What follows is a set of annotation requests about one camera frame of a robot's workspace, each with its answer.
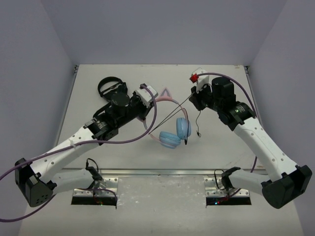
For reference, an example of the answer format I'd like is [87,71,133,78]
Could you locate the purple cable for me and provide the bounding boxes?
[0,85,158,222]
[196,72,259,174]

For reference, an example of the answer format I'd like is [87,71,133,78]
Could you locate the pink blue cat-ear headphones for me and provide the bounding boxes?
[148,87,191,149]

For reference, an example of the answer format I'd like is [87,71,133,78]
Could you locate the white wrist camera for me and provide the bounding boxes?
[134,84,158,108]
[189,67,209,93]

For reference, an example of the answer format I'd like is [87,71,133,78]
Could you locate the black headphones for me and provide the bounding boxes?
[97,76,128,101]

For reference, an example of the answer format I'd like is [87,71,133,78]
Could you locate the thin black audio cable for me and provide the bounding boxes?
[149,92,202,146]

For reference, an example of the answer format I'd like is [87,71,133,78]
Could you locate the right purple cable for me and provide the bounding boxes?
[196,72,259,174]

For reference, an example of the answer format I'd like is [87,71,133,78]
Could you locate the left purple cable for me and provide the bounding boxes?
[0,85,158,222]

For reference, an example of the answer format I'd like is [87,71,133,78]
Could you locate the right metal mounting bracket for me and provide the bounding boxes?
[204,176,250,198]

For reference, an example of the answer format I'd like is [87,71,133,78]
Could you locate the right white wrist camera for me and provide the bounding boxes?
[189,67,209,93]

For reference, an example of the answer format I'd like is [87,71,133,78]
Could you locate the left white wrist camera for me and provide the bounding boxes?
[134,84,158,108]

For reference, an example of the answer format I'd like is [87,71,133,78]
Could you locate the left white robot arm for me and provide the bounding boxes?
[15,87,158,207]

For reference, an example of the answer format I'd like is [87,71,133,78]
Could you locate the left metal mounting bracket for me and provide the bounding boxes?
[72,177,119,200]

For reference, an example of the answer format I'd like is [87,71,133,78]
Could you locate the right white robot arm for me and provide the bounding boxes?
[189,73,312,209]

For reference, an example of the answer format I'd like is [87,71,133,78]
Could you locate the metal mounting bracket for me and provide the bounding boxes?
[204,176,250,198]
[72,177,119,200]

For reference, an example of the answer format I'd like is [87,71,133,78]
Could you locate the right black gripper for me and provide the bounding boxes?
[190,81,222,112]

